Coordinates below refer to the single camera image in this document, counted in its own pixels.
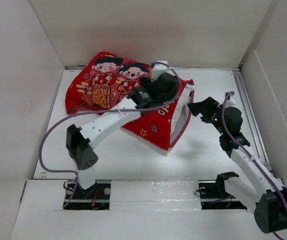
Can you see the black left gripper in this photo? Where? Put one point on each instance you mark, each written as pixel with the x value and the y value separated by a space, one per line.
pixel 146 82

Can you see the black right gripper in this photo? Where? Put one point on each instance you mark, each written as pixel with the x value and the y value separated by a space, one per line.
pixel 205 107

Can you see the white pillow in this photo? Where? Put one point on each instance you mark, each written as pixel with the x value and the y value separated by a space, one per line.
pixel 181 114

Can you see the red patterned pillowcase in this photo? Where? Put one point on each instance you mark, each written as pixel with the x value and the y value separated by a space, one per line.
pixel 105 81

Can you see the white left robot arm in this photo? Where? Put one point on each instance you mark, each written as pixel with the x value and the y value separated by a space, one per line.
pixel 81 141

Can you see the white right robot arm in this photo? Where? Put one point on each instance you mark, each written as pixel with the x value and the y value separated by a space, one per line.
pixel 260 192

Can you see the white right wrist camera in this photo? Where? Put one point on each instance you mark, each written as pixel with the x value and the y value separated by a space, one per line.
pixel 230 99

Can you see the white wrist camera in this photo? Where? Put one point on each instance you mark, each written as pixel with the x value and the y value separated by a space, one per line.
pixel 230 99
pixel 158 68

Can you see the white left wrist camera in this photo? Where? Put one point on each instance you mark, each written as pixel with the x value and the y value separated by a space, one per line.
pixel 158 68

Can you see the aluminium right side rail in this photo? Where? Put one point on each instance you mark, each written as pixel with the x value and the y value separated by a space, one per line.
pixel 256 135

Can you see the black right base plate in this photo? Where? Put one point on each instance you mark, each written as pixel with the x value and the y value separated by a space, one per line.
pixel 211 199

